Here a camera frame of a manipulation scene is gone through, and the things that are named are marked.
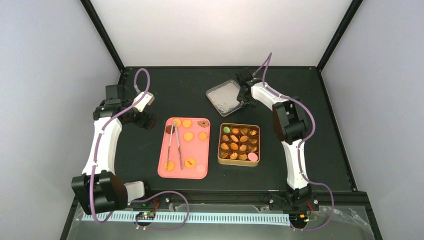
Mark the white slotted cable duct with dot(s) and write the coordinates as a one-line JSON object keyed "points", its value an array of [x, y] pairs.
{"points": [[277, 219]]}

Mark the clear plastic lid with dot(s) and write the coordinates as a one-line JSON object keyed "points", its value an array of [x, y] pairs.
{"points": [[224, 97]]}

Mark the brown flower cookie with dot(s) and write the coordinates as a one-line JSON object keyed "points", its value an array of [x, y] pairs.
{"points": [[203, 123]]}

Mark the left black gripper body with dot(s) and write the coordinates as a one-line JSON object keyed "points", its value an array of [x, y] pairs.
{"points": [[140, 121]]}

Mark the green round cookie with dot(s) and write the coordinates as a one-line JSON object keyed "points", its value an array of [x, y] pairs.
{"points": [[226, 129]]}

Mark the yellow cookie red mark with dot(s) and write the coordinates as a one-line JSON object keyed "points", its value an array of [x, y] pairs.
{"points": [[190, 163]]}

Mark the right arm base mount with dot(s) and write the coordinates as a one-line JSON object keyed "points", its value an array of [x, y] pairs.
{"points": [[289, 203]]}

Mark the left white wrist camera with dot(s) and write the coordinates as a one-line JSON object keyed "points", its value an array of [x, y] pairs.
{"points": [[142, 100]]}

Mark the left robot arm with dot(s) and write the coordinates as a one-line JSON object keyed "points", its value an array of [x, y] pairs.
{"points": [[98, 189]]}

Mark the beige round cookie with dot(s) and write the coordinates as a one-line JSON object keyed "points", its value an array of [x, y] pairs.
{"points": [[203, 136]]}

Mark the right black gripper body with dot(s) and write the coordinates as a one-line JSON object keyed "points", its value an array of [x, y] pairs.
{"points": [[246, 99]]}

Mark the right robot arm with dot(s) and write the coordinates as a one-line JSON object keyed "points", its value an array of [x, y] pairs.
{"points": [[290, 126]]}

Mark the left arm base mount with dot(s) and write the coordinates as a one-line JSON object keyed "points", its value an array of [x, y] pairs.
{"points": [[149, 203]]}

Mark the gold cookie tin box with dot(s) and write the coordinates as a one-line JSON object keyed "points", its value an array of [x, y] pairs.
{"points": [[234, 152]]}

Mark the dark chocolate cookie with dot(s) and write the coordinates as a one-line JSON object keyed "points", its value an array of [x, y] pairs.
{"points": [[169, 129]]}

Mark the pink plastic tray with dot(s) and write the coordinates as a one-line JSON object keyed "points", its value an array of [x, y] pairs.
{"points": [[175, 148]]}

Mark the pale pink cookie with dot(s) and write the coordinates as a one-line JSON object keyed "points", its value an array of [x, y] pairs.
{"points": [[200, 168], [253, 157]]}

